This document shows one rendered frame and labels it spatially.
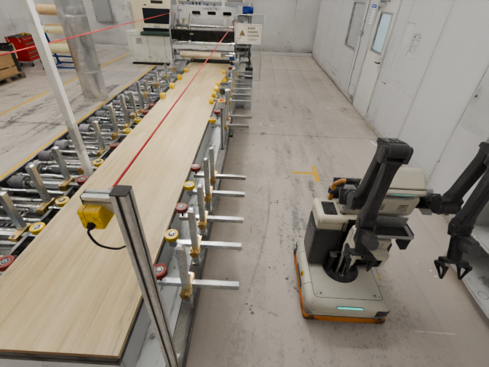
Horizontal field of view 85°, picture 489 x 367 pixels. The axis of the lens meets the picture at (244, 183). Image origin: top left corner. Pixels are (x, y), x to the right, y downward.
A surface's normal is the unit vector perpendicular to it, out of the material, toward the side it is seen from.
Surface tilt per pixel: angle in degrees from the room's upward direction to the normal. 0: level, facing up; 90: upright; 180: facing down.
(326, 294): 0
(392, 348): 0
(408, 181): 43
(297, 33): 90
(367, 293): 0
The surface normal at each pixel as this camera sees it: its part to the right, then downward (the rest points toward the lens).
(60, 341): 0.04, -0.81
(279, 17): -0.04, 0.58
